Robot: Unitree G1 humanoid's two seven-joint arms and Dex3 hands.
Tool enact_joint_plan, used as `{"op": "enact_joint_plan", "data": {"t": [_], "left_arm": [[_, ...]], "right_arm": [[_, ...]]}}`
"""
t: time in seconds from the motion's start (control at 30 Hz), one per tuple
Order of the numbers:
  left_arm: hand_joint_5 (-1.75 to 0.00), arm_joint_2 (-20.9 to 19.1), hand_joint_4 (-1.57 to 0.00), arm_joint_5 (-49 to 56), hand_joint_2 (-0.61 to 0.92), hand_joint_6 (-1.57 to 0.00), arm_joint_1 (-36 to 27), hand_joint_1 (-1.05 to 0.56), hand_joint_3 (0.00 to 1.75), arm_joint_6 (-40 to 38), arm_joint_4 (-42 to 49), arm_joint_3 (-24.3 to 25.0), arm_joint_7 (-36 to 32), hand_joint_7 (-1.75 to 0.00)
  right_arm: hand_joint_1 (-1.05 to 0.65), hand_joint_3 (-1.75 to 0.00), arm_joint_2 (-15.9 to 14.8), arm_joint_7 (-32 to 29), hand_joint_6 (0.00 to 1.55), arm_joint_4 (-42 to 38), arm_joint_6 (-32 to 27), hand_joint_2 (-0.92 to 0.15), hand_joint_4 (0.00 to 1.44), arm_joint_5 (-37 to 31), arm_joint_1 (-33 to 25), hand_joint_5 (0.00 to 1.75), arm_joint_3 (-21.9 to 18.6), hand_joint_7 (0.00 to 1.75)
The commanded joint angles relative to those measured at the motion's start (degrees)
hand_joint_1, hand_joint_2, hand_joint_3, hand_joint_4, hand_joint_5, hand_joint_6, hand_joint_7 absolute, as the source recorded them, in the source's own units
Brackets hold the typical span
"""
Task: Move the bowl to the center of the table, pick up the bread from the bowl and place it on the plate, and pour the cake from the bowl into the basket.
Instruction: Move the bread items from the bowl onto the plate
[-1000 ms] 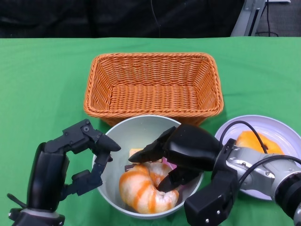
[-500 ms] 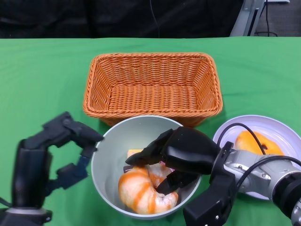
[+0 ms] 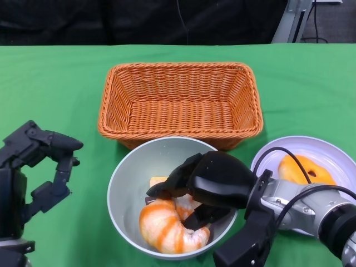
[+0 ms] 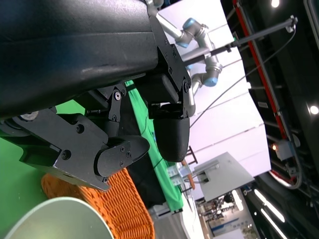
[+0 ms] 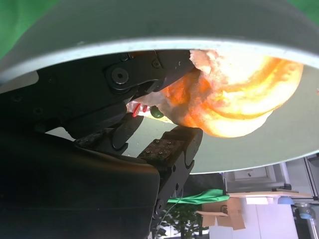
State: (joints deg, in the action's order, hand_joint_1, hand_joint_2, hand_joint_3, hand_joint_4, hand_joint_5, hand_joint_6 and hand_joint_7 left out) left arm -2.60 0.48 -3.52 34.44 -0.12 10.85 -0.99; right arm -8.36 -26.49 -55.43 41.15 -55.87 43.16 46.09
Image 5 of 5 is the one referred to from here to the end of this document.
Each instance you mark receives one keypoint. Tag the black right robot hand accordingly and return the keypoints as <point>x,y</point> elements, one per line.
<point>62,186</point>

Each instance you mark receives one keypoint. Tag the grey round bowl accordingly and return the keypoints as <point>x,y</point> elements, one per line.
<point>174,22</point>

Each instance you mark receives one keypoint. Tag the white orange-striped donut bread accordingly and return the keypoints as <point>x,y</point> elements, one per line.
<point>249,99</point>

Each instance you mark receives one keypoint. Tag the white round plate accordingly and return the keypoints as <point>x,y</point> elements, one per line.
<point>17,82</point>

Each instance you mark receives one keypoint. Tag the green leafy plant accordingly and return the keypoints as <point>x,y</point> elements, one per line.
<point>184,219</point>

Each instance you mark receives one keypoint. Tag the black fabric backdrop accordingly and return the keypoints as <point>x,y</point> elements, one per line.
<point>207,181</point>

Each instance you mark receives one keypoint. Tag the brown cardboard box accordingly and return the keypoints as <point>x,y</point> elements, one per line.
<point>231,214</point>

